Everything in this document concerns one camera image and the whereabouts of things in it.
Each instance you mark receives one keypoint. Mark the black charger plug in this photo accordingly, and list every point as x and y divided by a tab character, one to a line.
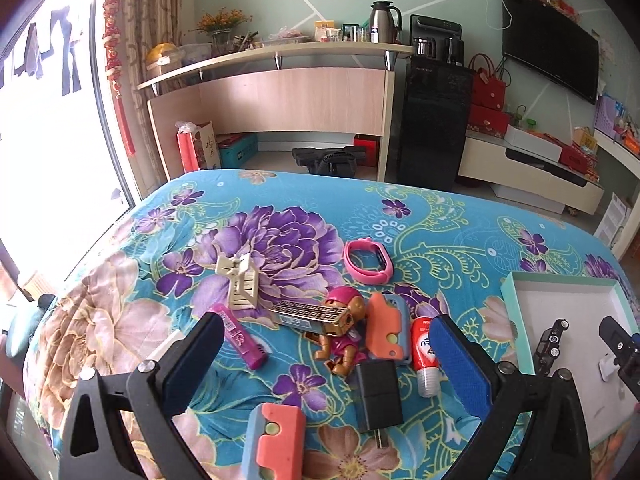
377	395

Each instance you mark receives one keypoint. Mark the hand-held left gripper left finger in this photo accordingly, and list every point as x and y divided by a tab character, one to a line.
195	360

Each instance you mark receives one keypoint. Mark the wall television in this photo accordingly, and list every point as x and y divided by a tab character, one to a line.
550	45

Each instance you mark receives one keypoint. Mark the white printed carton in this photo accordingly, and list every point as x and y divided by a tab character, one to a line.
612	217

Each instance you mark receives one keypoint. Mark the small white object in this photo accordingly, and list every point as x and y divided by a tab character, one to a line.
607	366

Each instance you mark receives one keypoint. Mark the teal white cardboard box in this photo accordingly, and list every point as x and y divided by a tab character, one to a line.
560	300

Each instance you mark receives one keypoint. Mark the white flat box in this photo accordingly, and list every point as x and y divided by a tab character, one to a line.
530	140

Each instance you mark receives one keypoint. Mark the steel thermos jug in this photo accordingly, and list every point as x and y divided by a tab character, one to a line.
382	22

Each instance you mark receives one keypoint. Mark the black water dispenser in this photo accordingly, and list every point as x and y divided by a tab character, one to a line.
430	125

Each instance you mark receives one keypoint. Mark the white television stand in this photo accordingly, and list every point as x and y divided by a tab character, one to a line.
480	160

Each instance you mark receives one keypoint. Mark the patterned curtain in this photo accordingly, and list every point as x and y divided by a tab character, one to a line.
150	10

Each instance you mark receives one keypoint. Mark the red beige gift bag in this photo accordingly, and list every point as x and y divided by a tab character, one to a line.
187	150

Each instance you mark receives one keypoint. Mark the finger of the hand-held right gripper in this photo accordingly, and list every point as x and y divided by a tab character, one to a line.
622	355
550	345

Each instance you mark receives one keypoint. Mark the yellow flowers in vase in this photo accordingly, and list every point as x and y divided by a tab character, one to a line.
220	20

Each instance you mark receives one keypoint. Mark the toy puppy figure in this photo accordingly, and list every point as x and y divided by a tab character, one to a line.
345	342

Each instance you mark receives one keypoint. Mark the floral bed sheet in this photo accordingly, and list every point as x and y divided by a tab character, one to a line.
450	240

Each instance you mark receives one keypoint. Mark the red knot hanging ornament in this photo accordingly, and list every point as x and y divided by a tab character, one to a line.
112	35

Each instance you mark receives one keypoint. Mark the small red box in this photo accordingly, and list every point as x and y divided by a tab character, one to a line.
367	147

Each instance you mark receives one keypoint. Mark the hanging dark clothes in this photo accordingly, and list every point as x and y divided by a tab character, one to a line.
65	50

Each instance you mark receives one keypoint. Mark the red flat box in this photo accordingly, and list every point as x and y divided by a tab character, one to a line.
577	156

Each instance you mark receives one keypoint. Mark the red tube bottle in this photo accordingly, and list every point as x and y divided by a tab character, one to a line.
424	350

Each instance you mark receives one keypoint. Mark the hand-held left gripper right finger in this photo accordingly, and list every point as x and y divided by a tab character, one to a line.
460	370

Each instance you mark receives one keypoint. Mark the pink plastic case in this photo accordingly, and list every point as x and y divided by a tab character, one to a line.
242	340

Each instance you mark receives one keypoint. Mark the orange blue plastic toy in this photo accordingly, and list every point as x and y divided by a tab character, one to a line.
382	325
275	435

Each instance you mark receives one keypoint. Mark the red handbag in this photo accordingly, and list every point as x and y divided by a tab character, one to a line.
487	90

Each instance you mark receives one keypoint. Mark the curved wooden counter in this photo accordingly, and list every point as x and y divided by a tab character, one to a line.
300	100

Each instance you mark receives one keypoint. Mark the black exercise equipment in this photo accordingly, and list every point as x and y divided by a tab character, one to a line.
325	157

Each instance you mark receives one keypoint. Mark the pink wristband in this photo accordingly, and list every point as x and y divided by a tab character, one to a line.
349	260

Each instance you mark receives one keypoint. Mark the yellow item in clear container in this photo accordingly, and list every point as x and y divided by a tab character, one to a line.
160	55

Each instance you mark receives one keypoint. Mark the gold patterned box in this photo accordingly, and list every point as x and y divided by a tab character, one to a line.
305	314

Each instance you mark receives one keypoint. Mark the red gift box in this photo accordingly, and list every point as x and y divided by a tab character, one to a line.
487	120

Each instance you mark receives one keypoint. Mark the purple plastic basket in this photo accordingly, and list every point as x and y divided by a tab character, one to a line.
607	115

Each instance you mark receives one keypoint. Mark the beige plastic toy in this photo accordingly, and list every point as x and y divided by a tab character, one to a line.
245	290

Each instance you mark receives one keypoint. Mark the white desk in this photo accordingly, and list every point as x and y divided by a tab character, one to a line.
620	150

